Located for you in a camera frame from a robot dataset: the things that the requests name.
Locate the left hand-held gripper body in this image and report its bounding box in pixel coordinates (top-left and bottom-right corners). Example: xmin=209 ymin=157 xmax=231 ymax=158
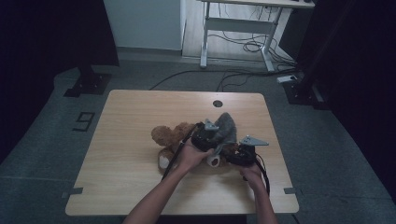
xmin=190 ymin=119 xmax=220 ymax=153

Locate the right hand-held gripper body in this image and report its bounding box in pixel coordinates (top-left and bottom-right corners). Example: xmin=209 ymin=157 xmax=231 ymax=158
xmin=233 ymin=134 xmax=270 ymax=167

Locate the grey towel cloth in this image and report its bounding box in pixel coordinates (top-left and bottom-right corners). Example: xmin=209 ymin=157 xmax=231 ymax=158
xmin=206 ymin=111 xmax=239 ymax=157

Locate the brown teddy bear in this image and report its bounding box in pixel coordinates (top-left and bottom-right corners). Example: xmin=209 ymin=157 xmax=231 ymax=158
xmin=150 ymin=121 xmax=248 ymax=173

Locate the person's right hand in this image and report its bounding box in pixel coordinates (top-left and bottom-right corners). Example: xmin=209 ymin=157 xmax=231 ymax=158
xmin=238 ymin=163 xmax=265 ymax=188

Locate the person's left hand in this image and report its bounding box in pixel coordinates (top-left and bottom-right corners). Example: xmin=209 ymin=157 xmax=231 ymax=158
xmin=177 ymin=139 xmax=216 ymax=174

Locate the grey tape strip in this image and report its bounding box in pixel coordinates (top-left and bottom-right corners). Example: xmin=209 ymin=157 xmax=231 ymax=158
xmin=283 ymin=187 xmax=303 ymax=196
xmin=61 ymin=187 xmax=84 ymax=200

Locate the black stand base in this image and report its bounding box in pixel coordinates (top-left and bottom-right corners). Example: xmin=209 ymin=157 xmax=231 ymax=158
xmin=282 ymin=77 xmax=332 ymax=111
xmin=64 ymin=64 xmax=112 ymax=98

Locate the white power strip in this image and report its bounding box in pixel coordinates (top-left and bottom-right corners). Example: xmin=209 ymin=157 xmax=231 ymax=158
xmin=276 ymin=75 xmax=299 ymax=84

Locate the dark curtain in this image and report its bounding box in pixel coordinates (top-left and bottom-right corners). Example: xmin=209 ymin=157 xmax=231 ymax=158
xmin=295 ymin=0 xmax=396 ymax=202
xmin=0 ymin=0 xmax=120 ymax=164

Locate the left hand-held gripper cable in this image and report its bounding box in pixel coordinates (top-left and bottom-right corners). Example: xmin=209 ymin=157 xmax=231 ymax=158
xmin=161 ymin=121 xmax=204 ymax=182

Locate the hand-held gripper cable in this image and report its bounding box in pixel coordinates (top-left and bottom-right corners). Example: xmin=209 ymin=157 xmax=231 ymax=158
xmin=253 ymin=153 xmax=272 ymax=197
xmin=161 ymin=121 xmax=204 ymax=182

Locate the right hand-held gripper cable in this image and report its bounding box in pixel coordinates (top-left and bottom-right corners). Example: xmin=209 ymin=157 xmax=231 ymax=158
xmin=253 ymin=153 xmax=272 ymax=197

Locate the long black floor cable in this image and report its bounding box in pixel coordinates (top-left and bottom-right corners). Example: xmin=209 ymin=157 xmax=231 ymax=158
xmin=148 ymin=68 xmax=300 ymax=91

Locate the tangle of black floor cables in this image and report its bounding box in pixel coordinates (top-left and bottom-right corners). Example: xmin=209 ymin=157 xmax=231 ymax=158
xmin=207 ymin=3 xmax=297 ymax=69

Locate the white metal-frame desk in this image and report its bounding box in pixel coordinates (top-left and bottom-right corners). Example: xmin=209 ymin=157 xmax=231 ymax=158
xmin=199 ymin=0 xmax=316 ymax=73

